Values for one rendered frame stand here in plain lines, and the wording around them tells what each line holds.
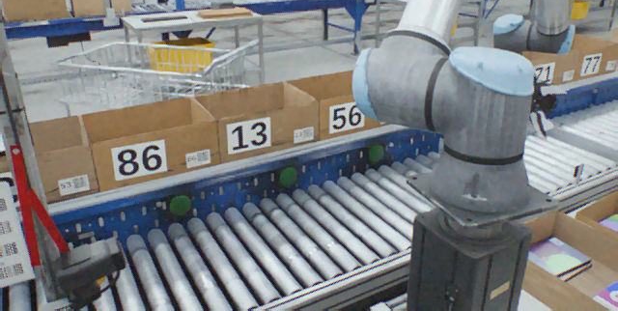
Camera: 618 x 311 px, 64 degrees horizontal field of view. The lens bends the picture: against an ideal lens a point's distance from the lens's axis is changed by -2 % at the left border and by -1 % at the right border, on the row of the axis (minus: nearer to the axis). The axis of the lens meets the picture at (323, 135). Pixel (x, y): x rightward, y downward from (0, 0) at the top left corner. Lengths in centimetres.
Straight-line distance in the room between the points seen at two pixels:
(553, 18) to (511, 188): 72
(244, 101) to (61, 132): 67
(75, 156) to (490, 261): 118
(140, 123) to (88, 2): 400
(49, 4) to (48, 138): 398
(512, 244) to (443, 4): 50
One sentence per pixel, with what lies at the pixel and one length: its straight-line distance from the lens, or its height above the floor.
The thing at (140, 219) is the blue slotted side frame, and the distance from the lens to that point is 172.
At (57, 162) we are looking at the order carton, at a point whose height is 101.
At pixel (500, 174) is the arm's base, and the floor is 123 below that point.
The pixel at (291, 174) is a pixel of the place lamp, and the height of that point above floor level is 82.
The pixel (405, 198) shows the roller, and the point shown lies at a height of 74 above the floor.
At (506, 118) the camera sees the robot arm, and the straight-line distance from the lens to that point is 92.
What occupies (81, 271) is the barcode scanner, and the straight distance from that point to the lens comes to 102.
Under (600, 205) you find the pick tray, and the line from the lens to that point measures 182.
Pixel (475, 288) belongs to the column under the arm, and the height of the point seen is 100.
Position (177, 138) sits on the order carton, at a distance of 167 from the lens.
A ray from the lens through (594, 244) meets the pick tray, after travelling 165.
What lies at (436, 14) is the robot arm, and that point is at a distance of 106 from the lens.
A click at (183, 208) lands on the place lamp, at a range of 169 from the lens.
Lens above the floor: 164
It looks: 23 degrees down
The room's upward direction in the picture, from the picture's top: straight up
